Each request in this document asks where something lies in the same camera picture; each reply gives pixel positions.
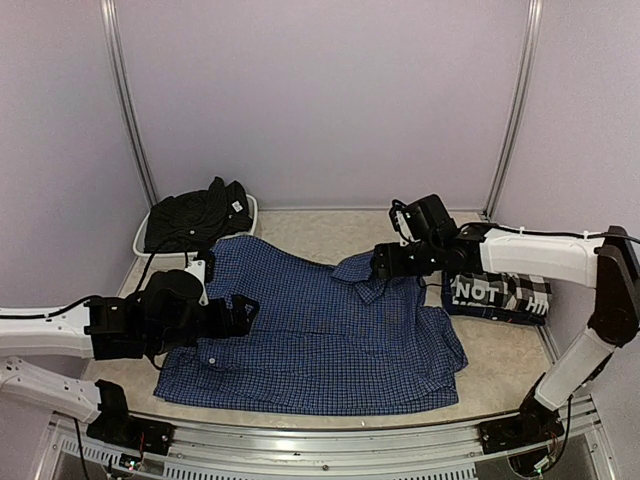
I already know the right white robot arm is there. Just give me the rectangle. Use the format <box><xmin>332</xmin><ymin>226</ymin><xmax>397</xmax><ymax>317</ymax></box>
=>
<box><xmin>371</xmin><ymin>223</ymin><xmax>639</xmax><ymax>444</ymax></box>

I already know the front aluminium rail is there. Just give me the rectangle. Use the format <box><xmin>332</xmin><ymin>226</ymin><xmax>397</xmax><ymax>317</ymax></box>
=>
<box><xmin>47</xmin><ymin>394</ymin><xmax>616</xmax><ymax>480</ymax></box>

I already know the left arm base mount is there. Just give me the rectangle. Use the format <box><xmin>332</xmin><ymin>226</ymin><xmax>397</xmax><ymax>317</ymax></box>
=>
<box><xmin>86</xmin><ymin>411</ymin><xmax>175</xmax><ymax>456</ymax></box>

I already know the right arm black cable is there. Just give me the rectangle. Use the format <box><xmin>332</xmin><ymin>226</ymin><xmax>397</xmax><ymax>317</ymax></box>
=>
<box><xmin>509</xmin><ymin>399</ymin><xmax>574</xmax><ymax>474</ymax></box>

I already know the black striped shirt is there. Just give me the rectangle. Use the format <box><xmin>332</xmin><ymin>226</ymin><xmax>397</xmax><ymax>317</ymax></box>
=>
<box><xmin>145</xmin><ymin>177</ymin><xmax>252</xmax><ymax>253</ymax></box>

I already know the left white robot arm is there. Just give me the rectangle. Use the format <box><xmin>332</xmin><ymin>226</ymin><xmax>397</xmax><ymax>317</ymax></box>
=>
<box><xmin>1</xmin><ymin>269</ymin><xmax>259</xmax><ymax>445</ymax></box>

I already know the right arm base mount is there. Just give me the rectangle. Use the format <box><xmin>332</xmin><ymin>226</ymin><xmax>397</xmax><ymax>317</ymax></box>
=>
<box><xmin>478</xmin><ymin>408</ymin><xmax>565</xmax><ymax>455</ymax></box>

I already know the aluminium frame post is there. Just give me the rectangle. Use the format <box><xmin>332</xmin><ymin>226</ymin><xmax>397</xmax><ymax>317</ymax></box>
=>
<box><xmin>483</xmin><ymin>0</ymin><xmax>544</xmax><ymax>220</ymax></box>
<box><xmin>99</xmin><ymin>0</ymin><xmax>159</xmax><ymax>208</ymax></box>

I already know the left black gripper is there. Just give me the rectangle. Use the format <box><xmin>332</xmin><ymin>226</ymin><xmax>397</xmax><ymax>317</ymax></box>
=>
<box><xmin>149</xmin><ymin>293</ymin><xmax>259</xmax><ymax>356</ymax></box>

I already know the left aluminium frame post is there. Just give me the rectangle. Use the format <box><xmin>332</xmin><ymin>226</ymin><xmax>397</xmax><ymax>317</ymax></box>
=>
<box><xmin>99</xmin><ymin>0</ymin><xmax>159</xmax><ymax>208</ymax></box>

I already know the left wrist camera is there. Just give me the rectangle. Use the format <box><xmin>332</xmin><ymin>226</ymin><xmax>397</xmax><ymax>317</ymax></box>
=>
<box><xmin>184</xmin><ymin>250</ymin><xmax>215</xmax><ymax>306</ymax></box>

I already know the blue checked long sleeve shirt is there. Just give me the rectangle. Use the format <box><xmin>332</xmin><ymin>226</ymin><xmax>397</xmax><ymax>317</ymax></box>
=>
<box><xmin>154</xmin><ymin>236</ymin><xmax>468</xmax><ymax>416</ymax></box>

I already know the white plastic basket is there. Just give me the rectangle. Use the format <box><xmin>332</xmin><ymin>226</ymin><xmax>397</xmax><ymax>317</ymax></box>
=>
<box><xmin>132</xmin><ymin>193</ymin><xmax>259</xmax><ymax>265</ymax></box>

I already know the black white plaid folded shirt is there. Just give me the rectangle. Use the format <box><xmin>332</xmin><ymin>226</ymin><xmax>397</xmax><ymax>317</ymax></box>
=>
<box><xmin>441</xmin><ymin>272</ymin><xmax>552</xmax><ymax>326</ymax></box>

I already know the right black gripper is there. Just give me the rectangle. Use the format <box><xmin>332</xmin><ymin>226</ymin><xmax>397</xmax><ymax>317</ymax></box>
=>
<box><xmin>369</xmin><ymin>240</ymin><xmax>442</xmax><ymax>280</ymax></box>

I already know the right aluminium frame post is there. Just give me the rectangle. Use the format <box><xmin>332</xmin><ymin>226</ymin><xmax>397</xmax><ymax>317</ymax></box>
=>
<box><xmin>483</xmin><ymin>0</ymin><xmax>544</xmax><ymax>220</ymax></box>

